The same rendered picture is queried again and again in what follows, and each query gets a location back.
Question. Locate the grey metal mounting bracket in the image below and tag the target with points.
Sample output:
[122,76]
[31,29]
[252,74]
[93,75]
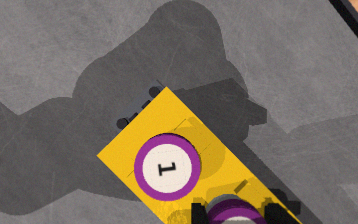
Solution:
[136,105]

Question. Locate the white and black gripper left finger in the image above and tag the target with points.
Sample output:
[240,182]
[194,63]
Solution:
[198,214]

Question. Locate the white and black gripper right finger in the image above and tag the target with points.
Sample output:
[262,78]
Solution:
[274,213]

